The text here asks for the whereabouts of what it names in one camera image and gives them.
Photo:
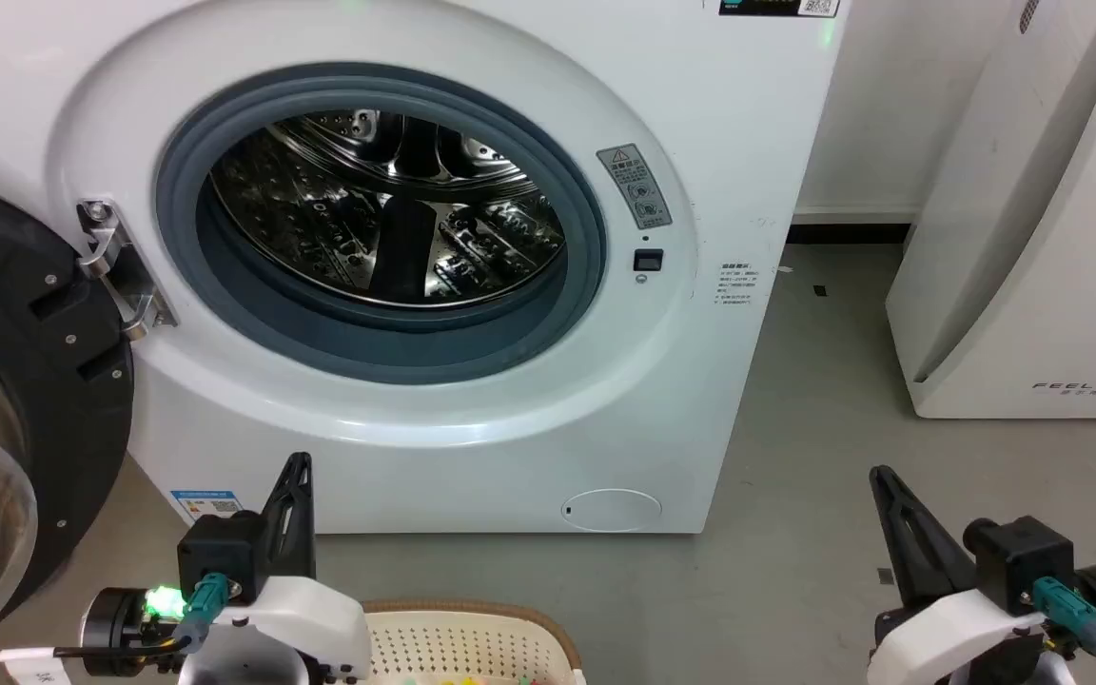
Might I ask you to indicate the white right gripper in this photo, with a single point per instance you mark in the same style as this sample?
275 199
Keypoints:
948 647

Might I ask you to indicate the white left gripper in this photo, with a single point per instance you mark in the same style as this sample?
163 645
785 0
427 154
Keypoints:
305 623

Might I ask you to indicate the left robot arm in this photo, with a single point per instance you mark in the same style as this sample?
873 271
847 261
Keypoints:
120 628

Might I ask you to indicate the stainless steel washing machine drum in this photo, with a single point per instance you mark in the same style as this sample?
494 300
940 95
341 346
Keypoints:
320 219

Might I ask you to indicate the metal washing machine door hinge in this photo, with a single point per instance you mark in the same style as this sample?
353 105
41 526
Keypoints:
116 259

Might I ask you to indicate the blue energy label sticker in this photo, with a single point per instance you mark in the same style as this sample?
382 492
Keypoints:
207 503

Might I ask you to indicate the white front-load washing machine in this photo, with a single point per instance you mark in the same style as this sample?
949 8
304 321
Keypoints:
472 476

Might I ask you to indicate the cream plastic laundry basket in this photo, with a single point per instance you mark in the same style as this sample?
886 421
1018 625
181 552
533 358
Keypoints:
453 647

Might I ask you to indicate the grey rubber door gasket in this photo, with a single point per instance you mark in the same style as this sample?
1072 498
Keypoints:
386 347

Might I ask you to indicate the white air purifier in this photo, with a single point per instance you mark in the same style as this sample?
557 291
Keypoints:
1033 238

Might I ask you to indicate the grey warning sticker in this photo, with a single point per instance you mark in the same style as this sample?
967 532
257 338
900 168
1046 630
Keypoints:
636 185

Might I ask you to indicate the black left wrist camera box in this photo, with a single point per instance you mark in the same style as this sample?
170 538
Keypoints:
220 552

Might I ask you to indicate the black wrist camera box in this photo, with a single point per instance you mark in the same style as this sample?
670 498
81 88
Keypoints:
1024 561
220 552

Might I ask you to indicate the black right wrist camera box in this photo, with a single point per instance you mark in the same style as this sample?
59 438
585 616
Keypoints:
1024 561

